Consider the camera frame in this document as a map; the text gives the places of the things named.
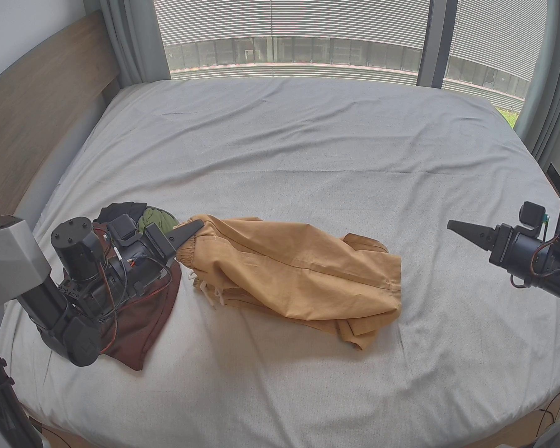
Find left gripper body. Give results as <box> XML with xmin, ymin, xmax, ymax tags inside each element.
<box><xmin>105</xmin><ymin>222</ymin><xmax>177</xmax><ymax>297</ymax></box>

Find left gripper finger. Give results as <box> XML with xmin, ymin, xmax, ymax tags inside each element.
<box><xmin>167</xmin><ymin>219</ymin><xmax>205</xmax><ymax>252</ymax></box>

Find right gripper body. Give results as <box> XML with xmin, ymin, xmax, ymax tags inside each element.
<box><xmin>488</xmin><ymin>223</ymin><xmax>550</xmax><ymax>276</ymax></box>

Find tan shorts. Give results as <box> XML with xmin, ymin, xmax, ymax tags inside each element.
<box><xmin>175</xmin><ymin>214</ymin><xmax>403</xmax><ymax>351</ymax></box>

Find bed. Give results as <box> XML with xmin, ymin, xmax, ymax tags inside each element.
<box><xmin>0</xmin><ymin>10</ymin><xmax>560</xmax><ymax>448</ymax></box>

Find green garment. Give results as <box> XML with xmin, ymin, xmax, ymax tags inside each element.
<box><xmin>138</xmin><ymin>207</ymin><xmax>179</xmax><ymax>239</ymax></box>

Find black garment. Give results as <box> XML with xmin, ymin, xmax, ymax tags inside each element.
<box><xmin>96</xmin><ymin>201</ymin><xmax>149</xmax><ymax>225</ymax></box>

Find brown shorts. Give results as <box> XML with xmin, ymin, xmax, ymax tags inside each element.
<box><xmin>92</xmin><ymin>222</ymin><xmax>184</xmax><ymax>372</ymax></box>

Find grey-green curtain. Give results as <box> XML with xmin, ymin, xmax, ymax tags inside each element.
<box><xmin>79</xmin><ymin>0</ymin><xmax>171</xmax><ymax>93</ymax></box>
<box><xmin>513</xmin><ymin>0</ymin><xmax>560</xmax><ymax>167</ymax></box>

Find window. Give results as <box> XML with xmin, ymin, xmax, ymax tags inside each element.
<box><xmin>149</xmin><ymin>0</ymin><xmax>549</xmax><ymax>127</ymax></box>

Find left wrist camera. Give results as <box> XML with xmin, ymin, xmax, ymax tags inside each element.
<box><xmin>105</xmin><ymin>214</ymin><xmax>143</xmax><ymax>248</ymax></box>

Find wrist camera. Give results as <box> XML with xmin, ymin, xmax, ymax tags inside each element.
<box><xmin>105</xmin><ymin>214</ymin><xmax>143</xmax><ymax>248</ymax></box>
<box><xmin>518</xmin><ymin>200</ymin><xmax>550</xmax><ymax>239</ymax></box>

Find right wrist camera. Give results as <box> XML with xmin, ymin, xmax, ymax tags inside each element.
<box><xmin>518</xmin><ymin>200</ymin><xmax>550</xmax><ymax>239</ymax></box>

